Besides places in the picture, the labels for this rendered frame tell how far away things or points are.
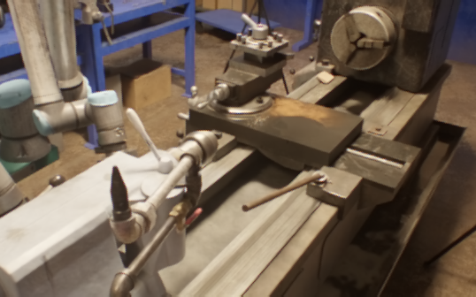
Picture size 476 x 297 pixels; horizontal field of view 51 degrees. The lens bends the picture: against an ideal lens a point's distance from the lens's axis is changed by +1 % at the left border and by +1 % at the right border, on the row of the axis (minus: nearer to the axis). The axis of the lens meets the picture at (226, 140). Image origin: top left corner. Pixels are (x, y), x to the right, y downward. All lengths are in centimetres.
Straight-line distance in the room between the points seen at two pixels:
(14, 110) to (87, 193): 100
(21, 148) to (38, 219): 109
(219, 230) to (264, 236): 23
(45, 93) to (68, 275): 87
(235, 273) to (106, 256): 41
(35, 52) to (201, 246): 79
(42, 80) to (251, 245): 83
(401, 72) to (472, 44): 338
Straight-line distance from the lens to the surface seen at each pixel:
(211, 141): 123
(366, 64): 222
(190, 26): 408
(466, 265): 284
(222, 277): 126
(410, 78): 241
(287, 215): 147
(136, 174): 103
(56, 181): 111
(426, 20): 227
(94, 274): 96
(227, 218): 163
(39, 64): 168
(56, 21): 185
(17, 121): 196
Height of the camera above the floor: 171
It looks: 29 degrees down
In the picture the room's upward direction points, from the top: 2 degrees clockwise
